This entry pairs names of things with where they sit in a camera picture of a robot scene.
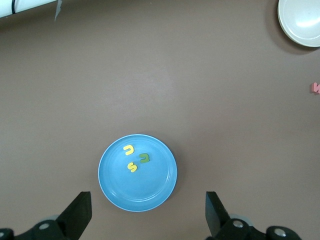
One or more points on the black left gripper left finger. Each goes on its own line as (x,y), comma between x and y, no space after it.
(72,220)

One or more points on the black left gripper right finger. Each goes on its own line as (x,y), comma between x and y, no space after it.
(225,230)

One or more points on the yellow foam letter s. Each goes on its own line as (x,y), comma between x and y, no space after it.
(132,167)

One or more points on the yellow foam letter u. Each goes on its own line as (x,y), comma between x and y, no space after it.
(132,150)

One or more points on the green foam letter n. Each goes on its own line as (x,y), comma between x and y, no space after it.
(148,158)

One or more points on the blue plate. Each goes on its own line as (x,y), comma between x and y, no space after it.
(150,185)

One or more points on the brown table cover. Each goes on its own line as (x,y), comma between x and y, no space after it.
(175,75)

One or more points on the pink foam letter w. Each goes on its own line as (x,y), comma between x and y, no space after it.
(313,88)

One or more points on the grey tape piece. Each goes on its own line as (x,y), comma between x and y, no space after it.
(59,7)

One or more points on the beige plate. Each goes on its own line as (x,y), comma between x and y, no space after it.
(300,20)

